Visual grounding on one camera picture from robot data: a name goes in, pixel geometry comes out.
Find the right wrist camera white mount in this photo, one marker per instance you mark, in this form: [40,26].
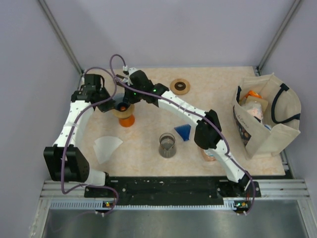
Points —
[128,72]

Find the beige tote bag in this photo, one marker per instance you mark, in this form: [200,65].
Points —
[279,126]

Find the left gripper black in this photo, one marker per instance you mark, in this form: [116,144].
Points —
[108,107]

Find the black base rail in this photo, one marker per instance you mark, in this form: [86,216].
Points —
[178,190]

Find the orange soap bottle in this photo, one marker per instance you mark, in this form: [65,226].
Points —
[206,157]

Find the right aluminium frame post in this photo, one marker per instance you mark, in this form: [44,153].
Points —
[295,6]

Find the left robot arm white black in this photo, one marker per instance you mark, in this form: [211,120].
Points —
[64,159]

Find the blue cone dripper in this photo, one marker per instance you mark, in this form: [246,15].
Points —
[118,100]
[183,131]

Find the glass flask carafe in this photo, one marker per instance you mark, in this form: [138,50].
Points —
[167,147]

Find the wooden ring dripper holder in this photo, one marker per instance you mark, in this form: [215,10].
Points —
[123,110]

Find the left aluminium frame post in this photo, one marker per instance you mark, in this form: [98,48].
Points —
[60,35]

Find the aluminium frame post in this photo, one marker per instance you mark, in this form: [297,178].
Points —
[60,35]
[295,6]

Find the orange glass carafe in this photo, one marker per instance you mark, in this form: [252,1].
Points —
[127,122]

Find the orange capped bottle in bag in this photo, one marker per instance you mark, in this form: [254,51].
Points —
[253,94]

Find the grey cable duct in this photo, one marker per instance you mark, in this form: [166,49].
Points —
[92,204]

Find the white paper coffee filter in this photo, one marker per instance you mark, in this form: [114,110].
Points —
[105,146]

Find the black rectangular box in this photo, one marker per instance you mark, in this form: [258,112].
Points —
[120,80]

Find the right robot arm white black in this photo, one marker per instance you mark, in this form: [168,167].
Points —
[207,136]

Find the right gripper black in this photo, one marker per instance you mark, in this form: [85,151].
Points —
[127,93]

